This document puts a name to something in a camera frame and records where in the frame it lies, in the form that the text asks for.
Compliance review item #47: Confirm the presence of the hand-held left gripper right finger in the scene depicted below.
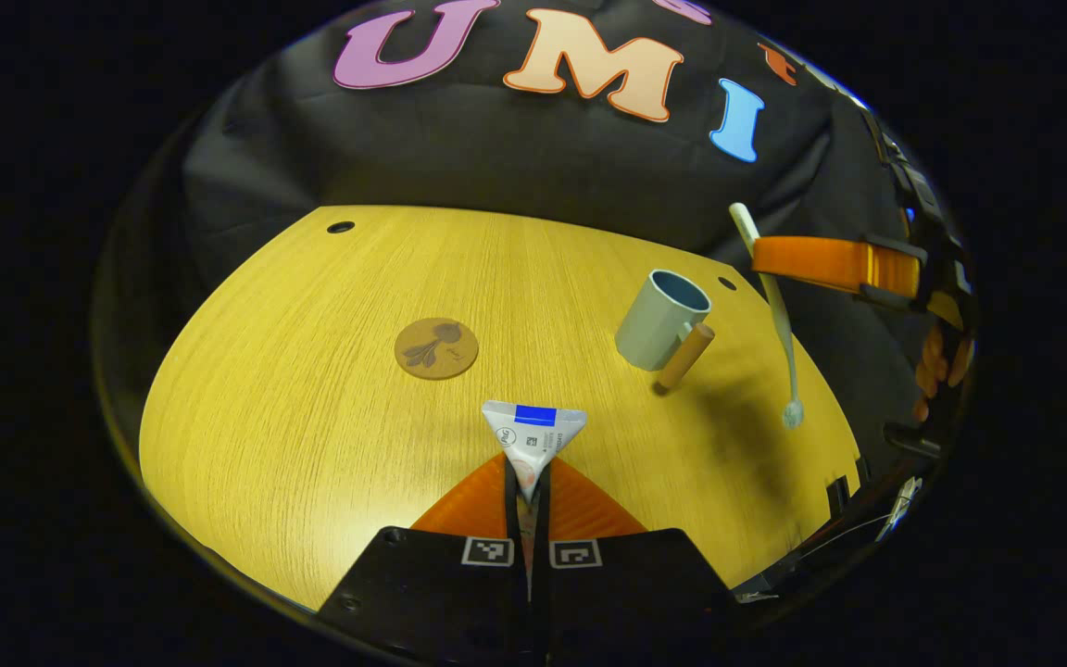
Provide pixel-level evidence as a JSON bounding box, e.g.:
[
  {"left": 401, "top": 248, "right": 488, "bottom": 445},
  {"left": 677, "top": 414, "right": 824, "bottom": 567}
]
[{"left": 533, "top": 456, "right": 747, "bottom": 663}]

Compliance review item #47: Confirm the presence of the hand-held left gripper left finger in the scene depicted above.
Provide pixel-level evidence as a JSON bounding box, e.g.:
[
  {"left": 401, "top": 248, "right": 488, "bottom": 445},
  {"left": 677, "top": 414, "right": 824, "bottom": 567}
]
[{"left": 316, "top": 452, "right": 534, "bottom": 663}]

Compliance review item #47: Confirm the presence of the white toothpaste tube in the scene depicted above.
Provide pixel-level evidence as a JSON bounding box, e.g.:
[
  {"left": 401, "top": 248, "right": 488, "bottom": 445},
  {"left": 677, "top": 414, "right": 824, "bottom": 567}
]
[{"left": 482, "top": 400, "right": 588, "bottom": 557}]

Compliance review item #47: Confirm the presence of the pale green toothbrush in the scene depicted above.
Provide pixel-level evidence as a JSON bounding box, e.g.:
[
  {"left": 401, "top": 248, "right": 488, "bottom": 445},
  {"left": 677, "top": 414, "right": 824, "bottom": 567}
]
[{"left": 729, "top": 203, "right": 805, "bottom": 430}]

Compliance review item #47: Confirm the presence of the pale green cup wooden handle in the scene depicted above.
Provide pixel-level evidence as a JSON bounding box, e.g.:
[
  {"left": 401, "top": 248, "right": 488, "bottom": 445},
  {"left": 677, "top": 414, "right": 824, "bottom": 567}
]
[{"left": 614, "top": 269, "right": 716, "bottom": 390}]

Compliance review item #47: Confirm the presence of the round cork coaster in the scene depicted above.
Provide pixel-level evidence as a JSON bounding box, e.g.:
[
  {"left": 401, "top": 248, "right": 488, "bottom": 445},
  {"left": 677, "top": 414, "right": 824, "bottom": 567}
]
[{"left": 394, "top": 317, "right": 480, "bottom": 382}]

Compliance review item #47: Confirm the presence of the black backdrop cloth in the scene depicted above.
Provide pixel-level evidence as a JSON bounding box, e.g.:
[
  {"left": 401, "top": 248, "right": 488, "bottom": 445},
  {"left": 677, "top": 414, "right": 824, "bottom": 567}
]
[{"left": 94, "top": 0, "right": 960, "bottom": 464}]

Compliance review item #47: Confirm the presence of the white cable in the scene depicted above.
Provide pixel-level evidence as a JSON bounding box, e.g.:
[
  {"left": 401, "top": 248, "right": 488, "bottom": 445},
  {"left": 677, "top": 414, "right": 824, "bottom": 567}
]
[{"left": 797, "top": 477, "right": 923, "bottom": 561}]

